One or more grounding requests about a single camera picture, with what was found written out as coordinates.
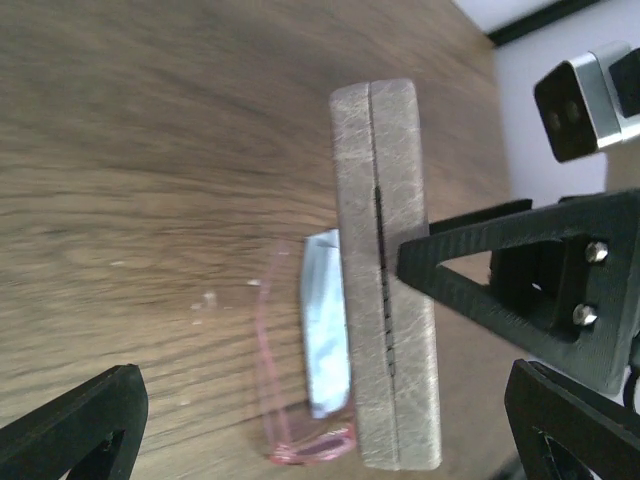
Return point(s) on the black enclosure frame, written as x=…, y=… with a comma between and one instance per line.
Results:
x=537, y=20

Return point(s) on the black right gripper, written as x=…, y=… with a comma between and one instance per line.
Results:
x=594, y=318

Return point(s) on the light blue cleaning cloth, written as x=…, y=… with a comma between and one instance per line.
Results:
x=322, y=303

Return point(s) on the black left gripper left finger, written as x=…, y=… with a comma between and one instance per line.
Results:
x=93, y=431

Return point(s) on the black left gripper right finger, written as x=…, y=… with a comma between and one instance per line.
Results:
x=563, y=430

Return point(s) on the pink sunglasses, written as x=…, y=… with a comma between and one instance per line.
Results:
x=293, y=434

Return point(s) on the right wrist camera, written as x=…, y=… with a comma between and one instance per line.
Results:
x=590, y=103

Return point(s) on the grey sunglasses case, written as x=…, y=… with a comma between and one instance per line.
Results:
x=378, y=162

